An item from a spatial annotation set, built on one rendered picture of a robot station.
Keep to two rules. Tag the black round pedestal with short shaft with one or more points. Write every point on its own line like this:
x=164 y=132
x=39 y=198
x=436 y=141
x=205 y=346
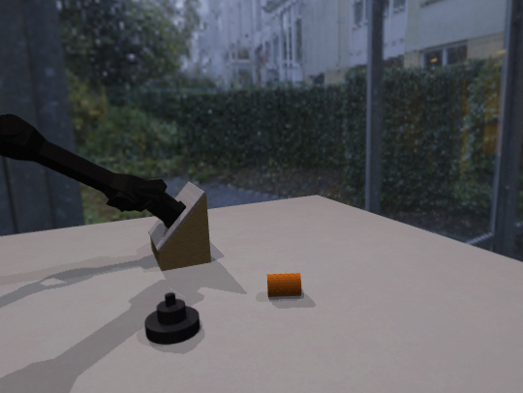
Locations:
x=172 y=322

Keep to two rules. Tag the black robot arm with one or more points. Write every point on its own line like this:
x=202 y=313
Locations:
x=21 y=141

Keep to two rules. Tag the orange knob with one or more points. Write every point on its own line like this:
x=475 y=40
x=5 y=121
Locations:
x=284 y=285

